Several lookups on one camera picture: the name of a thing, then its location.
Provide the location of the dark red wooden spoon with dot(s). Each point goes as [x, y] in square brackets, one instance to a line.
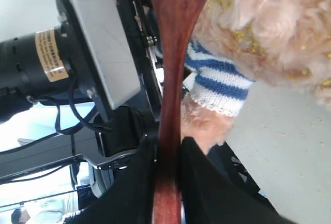
[176, 20]

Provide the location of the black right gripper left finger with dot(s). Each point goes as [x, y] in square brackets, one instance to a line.
[130, 198]

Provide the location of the person in background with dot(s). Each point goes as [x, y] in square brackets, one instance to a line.
[20, 216]

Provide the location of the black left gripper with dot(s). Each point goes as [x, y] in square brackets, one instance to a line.
[137, 119]

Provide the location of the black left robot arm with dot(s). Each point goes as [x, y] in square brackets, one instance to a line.
[51, 66]

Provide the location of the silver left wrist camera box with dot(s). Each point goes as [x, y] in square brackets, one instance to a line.
[117, 79]

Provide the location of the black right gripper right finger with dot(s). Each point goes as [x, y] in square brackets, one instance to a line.
[208, 197]

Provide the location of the pink teddy bear striped sweater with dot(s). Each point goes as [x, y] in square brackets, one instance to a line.
[237, 42]

